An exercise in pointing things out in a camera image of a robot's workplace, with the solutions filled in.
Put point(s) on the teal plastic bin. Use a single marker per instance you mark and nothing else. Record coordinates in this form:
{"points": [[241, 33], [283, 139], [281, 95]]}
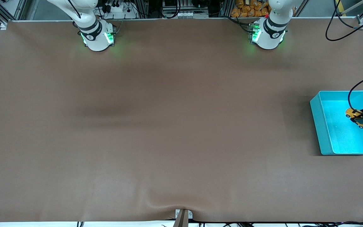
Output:
{"points": [[339, 138]]}

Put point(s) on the metal clamp bracket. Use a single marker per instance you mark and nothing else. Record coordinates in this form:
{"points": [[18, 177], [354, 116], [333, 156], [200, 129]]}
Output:
{"points": [[190, 215]]}

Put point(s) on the brown table cover mat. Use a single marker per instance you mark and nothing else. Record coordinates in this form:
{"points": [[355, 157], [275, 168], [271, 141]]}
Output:
{"points": [[181, 142]]}

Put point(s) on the grey camera mount pole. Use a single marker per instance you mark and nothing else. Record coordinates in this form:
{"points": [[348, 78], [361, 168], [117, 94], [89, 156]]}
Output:
{"points": [[181, 220]]}

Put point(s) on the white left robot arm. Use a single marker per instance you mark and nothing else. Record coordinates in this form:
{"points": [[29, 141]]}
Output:
{"points": [[268, 34]]}

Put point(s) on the metal table corner bracket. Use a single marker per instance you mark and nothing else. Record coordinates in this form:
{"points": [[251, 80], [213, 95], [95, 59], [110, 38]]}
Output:
{"points": [[362, 20], [3, 26]]}

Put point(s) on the grey device with white connectors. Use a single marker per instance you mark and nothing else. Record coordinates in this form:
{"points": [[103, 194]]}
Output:
{"points": [[184, 14]]}

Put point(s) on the yellow beetle toy car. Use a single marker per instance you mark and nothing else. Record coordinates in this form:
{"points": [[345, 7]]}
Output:
{"points": [[351, 113]]}

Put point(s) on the white power strip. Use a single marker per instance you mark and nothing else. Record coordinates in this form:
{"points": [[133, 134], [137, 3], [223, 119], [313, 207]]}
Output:
{"points": [[118, 9]]}

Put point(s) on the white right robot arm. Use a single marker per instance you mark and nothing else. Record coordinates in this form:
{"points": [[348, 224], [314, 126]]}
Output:
{"points": [[96, 31]]}

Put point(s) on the orange packaged goods pile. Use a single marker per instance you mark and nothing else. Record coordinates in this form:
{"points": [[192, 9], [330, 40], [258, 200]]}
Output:
{"points": [[247, 11]]}

